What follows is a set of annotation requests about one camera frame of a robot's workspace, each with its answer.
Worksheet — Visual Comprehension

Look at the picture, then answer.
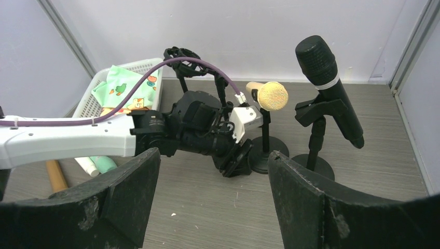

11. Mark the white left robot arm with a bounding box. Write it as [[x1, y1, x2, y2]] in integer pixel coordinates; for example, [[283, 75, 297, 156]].
[[1, 91, 262, 177]]

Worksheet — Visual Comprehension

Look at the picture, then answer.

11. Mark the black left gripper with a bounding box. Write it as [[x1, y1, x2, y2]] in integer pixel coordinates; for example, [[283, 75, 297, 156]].
[[213, 139, 253, 178]]

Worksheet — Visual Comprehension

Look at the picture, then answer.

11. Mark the black microphone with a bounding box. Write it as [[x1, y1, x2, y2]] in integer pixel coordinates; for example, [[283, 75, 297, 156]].
[[295, 35, 365, 149]]

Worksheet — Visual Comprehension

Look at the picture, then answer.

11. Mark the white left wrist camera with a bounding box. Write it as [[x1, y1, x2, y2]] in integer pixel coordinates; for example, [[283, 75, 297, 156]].
[[229, 106, 263, 144]]

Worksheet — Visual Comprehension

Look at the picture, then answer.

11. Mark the black tripod shock-mount stand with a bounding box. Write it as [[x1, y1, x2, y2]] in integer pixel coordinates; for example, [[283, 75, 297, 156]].
[[163, 46, 229, 107]]

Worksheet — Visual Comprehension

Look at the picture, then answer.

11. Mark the white plastic basket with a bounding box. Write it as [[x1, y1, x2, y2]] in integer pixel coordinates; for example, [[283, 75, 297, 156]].
[[73, 58, 163, 117]]

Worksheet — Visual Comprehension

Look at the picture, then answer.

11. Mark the brown microphone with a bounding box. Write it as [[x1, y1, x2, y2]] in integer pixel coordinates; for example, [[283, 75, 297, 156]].
[[46, 160, 68, 193]]

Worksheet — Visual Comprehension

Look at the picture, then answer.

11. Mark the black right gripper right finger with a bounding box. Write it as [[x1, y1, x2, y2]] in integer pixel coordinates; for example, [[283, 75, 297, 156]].
[[268, 151, 439, 248]]

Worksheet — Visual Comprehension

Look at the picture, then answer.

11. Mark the white microphone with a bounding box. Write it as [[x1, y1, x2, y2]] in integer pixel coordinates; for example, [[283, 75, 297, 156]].
[[75, 157, 100, 177]]

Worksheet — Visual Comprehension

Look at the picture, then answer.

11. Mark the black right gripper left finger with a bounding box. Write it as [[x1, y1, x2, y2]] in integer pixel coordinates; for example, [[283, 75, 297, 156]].
[[1, 148, 161, 248]]

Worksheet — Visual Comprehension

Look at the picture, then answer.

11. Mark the green cartoon print cloth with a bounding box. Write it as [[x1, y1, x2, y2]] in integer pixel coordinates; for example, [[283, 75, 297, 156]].
[[91, 65, 158, 110]]

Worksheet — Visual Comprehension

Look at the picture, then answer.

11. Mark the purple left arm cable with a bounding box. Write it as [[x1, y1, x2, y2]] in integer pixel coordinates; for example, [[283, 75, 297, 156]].
[[0, 57, 241, 128]]

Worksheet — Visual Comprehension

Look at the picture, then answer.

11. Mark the beige microphone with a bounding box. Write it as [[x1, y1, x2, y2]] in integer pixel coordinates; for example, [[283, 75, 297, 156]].
[[246, 81, 288, 111]]

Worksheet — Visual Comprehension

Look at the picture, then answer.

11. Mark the orange patterned cloth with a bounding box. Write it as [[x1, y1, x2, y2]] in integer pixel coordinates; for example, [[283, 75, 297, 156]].
[[100, 107, 152, 117]]

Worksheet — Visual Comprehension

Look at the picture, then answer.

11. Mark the black round-base stand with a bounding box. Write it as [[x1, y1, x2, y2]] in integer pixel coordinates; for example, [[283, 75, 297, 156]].
[[247, 108, 290, 174], [292, 95, 348, 180]]

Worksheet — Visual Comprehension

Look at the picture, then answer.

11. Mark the mint green microphone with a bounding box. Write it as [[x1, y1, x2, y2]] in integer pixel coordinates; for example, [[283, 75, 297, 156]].
[[90, 156, 117, 174]]

